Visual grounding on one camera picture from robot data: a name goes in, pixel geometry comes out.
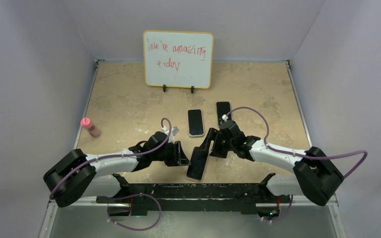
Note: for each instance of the yellow framed whiteboard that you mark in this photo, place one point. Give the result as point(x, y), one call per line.
point(180, 59)

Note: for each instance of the black phone with case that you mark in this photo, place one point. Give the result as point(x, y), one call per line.
point(223, 108)

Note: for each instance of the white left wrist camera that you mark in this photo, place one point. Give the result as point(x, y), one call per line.
point(171, 133)

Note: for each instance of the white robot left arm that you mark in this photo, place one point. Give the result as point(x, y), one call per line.
point(79, 175)

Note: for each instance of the pink capped small bottle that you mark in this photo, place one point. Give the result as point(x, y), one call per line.
point(87, 124)

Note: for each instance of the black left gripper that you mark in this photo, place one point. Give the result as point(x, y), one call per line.
point(177, 156)

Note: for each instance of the pink phone case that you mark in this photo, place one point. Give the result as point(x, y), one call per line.
point(190, 177)

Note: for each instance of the clear grey phone case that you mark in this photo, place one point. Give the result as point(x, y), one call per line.
point(188, 131)

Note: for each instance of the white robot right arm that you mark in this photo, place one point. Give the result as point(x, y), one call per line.
point(314, 178)

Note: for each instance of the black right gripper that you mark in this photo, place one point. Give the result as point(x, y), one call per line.
point(217, 134)

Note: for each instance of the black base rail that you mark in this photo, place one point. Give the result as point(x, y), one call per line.
point(245, 198)

